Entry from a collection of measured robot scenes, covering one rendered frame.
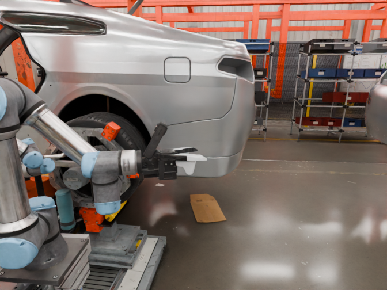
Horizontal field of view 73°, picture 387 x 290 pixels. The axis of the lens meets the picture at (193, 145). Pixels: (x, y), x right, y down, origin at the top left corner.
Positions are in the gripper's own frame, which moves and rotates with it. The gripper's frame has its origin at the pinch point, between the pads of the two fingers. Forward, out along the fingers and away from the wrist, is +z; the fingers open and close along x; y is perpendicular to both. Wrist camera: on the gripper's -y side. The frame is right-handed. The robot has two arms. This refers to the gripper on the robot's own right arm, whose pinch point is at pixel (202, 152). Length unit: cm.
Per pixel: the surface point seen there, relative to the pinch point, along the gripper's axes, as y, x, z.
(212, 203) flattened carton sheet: 97, -193, 49
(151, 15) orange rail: -312, -882, 6
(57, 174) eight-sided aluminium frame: 31, -105, -79
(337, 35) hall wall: -251, -836, 683
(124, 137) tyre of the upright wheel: 6, -91, -32
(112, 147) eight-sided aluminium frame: 11, -85, -39
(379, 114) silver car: 0, -137, 199
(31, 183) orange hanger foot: 38, -113, -99
